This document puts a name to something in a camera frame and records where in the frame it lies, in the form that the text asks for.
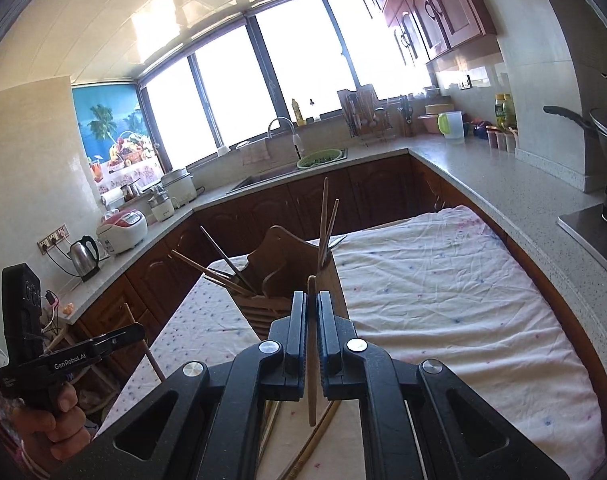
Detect person's left hand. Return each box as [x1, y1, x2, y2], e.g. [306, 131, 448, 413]
[12, 382, 92, 479]

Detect gas stove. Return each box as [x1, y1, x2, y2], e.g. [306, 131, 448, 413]
[557, 187, 607, 271]

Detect single metal chopstick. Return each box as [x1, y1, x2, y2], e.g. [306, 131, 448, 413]
[200, 226, 256, 294]

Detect white pink rice cooker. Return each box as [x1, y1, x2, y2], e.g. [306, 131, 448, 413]
[96, 209, 148, 256]

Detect grey stone countertop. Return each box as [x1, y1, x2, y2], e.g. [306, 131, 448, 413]
[60, 134, 607, 375]

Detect steel electric kettle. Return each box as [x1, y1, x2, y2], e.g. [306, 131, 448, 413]
[68, 235, 100, 282]

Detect white round rice cooker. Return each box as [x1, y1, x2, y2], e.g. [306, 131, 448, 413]
[161, 168, 197, 207]

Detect wall power socket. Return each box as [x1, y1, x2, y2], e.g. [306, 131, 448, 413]
[36, 224, 69, 255]

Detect kitchen faucet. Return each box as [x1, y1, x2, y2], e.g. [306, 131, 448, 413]
[266, 116, 306, 162]

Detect wooden utensil holder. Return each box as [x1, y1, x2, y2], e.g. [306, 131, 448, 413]
[230, 226, 349, 340]

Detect brown wooden chopstick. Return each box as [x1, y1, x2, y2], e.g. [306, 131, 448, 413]
[277, 401, 341, 480]

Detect dark wooden chopstick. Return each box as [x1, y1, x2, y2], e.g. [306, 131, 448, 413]
[259, 401, 280, 456]

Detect wooden cabinets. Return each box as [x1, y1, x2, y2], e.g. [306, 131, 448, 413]
[372, 0, 497, 62]
[71, 154, 607, 441]

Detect small white cooker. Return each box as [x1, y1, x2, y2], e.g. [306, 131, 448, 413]
[148, 190, 175, 222]

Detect floral white tablecloth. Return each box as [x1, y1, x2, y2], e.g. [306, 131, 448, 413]
[95, 204, 607, 480]

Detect green colander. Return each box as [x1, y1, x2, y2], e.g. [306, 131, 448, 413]
[297, 148, 343, 170]

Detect tropical beach poster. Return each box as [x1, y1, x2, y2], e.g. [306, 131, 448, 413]
[72, 84, 163, 195]

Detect lower wooden cabinets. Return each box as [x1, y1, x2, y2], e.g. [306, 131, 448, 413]
[71, 154, 607, 441]

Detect yellow oil bottle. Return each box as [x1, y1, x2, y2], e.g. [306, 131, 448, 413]
[494, 93, 517, 129]

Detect carved wooden chopstick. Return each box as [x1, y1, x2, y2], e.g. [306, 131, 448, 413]
[123, 301, 167, 385]
[171, 249, 253, 297]

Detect window frame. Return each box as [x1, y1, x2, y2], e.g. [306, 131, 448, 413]
[142, 0, 433, 169]

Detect yellow detergent bottle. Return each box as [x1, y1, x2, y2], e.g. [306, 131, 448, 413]
[291, 99, 307, 127]

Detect upper wooden cabinets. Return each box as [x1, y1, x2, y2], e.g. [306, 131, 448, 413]
[372, 0, 497, 62]

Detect white green pitcher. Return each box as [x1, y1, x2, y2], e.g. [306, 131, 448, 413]
[438, 110, 465, 142]

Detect dish drying rack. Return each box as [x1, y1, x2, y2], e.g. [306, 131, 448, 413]
[337, 84, 392, 141]

